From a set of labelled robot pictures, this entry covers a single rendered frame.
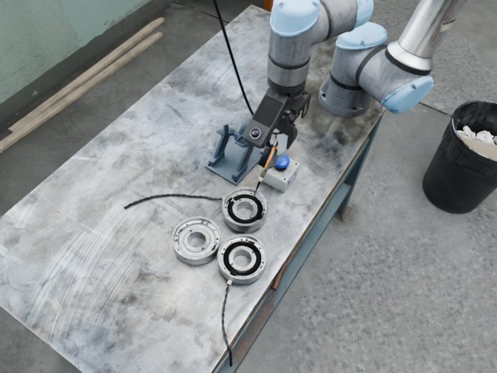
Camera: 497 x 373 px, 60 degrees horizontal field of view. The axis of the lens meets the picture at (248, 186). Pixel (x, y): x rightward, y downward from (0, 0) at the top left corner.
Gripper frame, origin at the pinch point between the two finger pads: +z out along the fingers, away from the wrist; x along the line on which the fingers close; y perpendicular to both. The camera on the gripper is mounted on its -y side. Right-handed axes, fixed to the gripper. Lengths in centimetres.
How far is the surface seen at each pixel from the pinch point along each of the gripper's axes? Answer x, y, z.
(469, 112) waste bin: -33, 111, 55
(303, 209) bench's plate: -10.5, -0.4, 13.2
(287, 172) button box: -3.0, 3.3, 8.7
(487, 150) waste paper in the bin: -46, 98, 58
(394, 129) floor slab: -6, 122, 93
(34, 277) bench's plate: 26, -49, 13
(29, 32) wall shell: 162, 35, 58
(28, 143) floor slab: 140, 0, 93
